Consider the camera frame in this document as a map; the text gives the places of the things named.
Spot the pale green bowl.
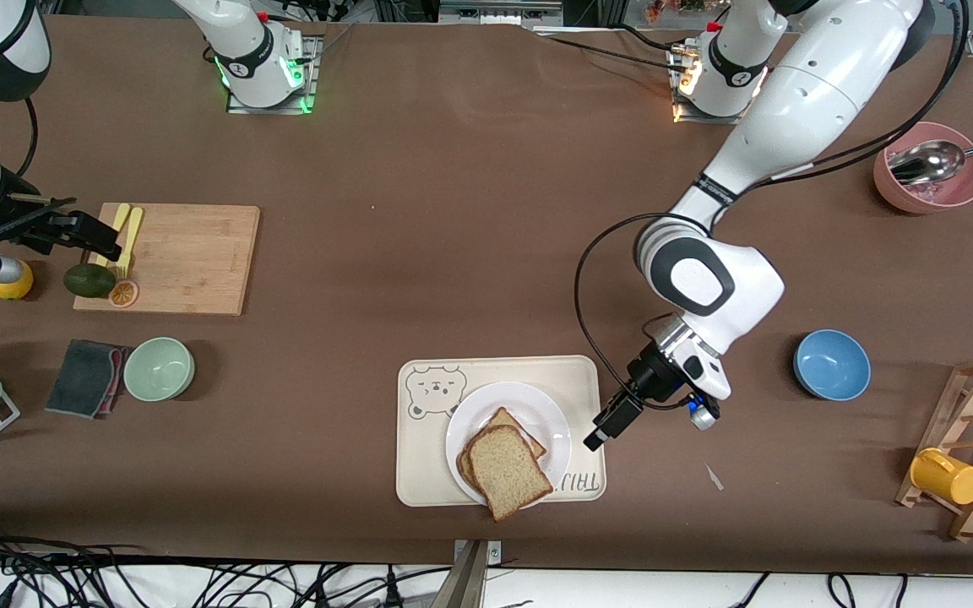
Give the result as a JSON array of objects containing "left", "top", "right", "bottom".
[{"left": 122, "top": 337, "right": 196, "bottom": 403}]

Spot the pink bowl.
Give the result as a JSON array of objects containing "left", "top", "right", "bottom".
[{"left": 873, "top": 122, "right": 973, "bottom": 214}]

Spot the blue bowl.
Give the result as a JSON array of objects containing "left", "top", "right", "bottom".
[{"left": 793, "top": 328, "right": 872, "bottom": 402}]

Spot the yellow plastic knife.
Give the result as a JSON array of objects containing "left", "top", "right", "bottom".
[{"left": 96, "top": 203, "right": 130, "bottom": 267}]

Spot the yellow mug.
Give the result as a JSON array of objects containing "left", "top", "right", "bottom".
[{"left": 910, "top": 448, "right": 973, "bottom": 507}]

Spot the grey folded cloth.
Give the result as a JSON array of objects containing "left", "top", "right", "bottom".
[{"left": 46, "top": 339, "right": 128, "bottom": 420}]

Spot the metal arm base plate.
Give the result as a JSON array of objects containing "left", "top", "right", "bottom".
[
  {"left": 225, "top": 34, "right": 320, "bottom": 115},
  {"left": 668, "top": 42, "right": 762, "bottom": 126}
]

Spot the grey metal frame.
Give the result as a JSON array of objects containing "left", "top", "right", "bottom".
[{"left": 372, "top": 0, "right": 622, "bottom": 33}]

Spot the beige bear print tray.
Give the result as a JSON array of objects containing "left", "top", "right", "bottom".
[{"left": 395, "top": 355, "right": 607, "bottom": 508}]

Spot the wooden mug rack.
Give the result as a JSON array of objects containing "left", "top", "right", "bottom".
[{"left": 895, "top": 357, "right": 973, "bottom": 543}]

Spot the lower lemon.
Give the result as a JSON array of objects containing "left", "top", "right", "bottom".
[{"left": 0, "top": 260, "right": 35, "bottom": 301}]

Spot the metal clamp bracket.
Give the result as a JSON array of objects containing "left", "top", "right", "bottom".
[{"left": 432, "top": 539, "right": 503, "bottom": 608}]

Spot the black base cable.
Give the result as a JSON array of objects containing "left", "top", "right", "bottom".
[{"left": 537, "top": 24, "right": 690, "bottom": 73}]

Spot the wooden cutting board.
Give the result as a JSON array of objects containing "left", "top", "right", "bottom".
[{"left": 73, "top": 203, "right": 261, "bottom": 317}]

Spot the green avocado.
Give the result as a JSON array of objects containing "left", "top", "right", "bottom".
[{"left": 63, "top": 263, "right": 117, "bottom": 298}]

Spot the black cable bundle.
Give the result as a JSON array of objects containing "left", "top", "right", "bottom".
[{"left": 0, "top": 519, "right": 454, "bottom": 608}]

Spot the metal spoon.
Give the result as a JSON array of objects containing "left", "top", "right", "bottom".
[{"left": 887, "top": 135, "right": 973, "bottom": 186}]

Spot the yellow plastic fork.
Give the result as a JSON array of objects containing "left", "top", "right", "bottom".
[{"left": 116, "top": 207, "right": 144, "bottom": 280}]

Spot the white round plate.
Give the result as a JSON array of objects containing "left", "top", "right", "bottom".
[{"left": 446, "top": 382, "right": 573, "bottom": 508}]

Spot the brown bread slice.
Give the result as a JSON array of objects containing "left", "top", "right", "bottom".
[
  {"left": 468, "top": 425, "right": 555, "bottom": 523},
  {"left": 457, "top": 407, "right": 548, "bottom": 499}
]

